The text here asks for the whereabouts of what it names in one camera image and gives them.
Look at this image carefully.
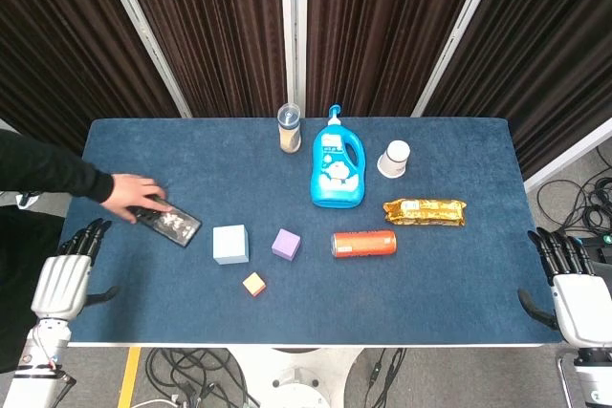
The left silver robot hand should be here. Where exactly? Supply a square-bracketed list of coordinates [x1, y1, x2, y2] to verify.
[31, 217, 120, 321]

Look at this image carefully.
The person's bare hand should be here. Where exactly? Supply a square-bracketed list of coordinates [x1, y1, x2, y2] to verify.
[100, 173, 174, 225]

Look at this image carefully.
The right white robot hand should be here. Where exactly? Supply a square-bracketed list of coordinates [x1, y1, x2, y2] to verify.
[517, 226, 612, 350]

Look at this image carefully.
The black snack packet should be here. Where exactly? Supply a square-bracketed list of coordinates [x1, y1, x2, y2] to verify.
[129, 197, 203, 248]

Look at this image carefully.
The small orange cube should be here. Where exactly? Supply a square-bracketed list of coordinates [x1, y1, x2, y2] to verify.
[241, 271, 267, 298]

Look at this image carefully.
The purple foam cube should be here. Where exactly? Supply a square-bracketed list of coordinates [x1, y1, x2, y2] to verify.
[271, 228, 302, 262]

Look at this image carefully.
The person's black sleeved forearm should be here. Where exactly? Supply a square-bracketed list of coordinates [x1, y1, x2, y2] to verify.
[0, 129, 115, 204]

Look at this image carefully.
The black box with green light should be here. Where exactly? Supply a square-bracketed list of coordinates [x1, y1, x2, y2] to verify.
[571, 234, 612, 264]

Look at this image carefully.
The white floor scrap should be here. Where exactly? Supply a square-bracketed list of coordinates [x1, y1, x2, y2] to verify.
[15, 190, 44, 209]

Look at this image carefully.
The large light blue cube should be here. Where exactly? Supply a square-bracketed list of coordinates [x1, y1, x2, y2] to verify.
[211, 224, 251, 266]

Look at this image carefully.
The dark brown curtain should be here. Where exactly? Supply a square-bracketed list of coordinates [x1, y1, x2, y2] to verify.
[305, 0, 490, 118]
[423, 0, 612, 180]
[114, 0, 288, 118]
[0, 0, 181, 175]

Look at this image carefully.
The clear jar with beige contents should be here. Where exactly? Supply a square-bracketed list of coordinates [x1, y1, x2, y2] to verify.
[277, 102, 302, 154]

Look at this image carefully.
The gold biscuit packet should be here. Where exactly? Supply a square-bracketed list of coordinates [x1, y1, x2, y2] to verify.
[382, 198, 468, 228]

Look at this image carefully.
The blue detergent bottle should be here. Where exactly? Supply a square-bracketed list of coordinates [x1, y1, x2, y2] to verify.
[310, 104, 367, 209]

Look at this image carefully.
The blue table cloth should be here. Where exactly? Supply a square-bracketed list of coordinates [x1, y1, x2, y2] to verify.
[59, 116, 564, 346]

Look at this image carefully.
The orange soda can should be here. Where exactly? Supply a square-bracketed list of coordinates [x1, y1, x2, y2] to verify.
[330, 229, 399, 259]

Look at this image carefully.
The white paper cup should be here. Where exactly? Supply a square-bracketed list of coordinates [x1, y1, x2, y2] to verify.
[376, 140, 411, 179]

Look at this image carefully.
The grey metal tube frame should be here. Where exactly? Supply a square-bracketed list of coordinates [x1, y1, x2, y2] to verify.
[556, 353, 578, 408]

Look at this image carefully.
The black floor cable bundle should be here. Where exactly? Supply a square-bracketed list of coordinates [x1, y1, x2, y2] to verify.
[142, 348, 259, 408]
[535, 144, 612, 237]

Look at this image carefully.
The white partition frame post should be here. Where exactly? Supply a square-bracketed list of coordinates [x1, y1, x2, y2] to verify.
[410, 0, 508, 118]
[279, 0, 308, 118]
[94, 0, 193, 118]

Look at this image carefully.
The black cable with inline box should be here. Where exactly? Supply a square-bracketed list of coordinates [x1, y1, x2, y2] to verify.
[362, 348, 407, 408]

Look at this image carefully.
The white table pedestal base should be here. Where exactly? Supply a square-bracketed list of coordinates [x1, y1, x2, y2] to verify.
[228, 346, 363, 408]

